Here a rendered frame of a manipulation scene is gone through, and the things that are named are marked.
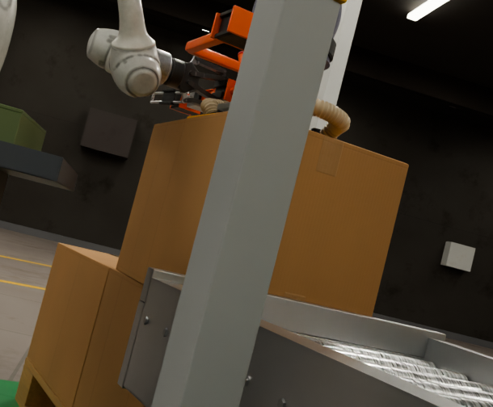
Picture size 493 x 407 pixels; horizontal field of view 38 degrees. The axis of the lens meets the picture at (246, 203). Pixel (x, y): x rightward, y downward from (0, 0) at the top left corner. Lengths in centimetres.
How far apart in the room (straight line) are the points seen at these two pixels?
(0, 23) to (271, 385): 84
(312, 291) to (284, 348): 62
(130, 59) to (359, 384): 111
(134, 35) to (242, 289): 111
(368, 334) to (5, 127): 81
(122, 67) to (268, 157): 105
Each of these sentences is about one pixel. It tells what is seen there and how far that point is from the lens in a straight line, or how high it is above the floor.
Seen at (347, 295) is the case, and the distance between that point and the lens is 151.
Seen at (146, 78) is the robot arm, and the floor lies 100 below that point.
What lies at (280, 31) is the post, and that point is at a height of 88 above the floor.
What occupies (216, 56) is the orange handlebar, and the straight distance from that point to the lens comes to 164.
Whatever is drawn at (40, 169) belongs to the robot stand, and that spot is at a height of 72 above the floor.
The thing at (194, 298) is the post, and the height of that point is 63.
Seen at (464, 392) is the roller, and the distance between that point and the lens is 125.
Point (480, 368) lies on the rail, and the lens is 150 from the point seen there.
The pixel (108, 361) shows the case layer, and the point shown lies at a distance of 181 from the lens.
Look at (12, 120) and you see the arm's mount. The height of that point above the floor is 79.
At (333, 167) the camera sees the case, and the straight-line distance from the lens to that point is 146.
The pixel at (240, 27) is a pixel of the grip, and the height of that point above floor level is 107.
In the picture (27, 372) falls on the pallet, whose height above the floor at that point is 11.
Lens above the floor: 68
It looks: 3 degrees up
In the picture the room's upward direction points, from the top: 14 degrees clockwise
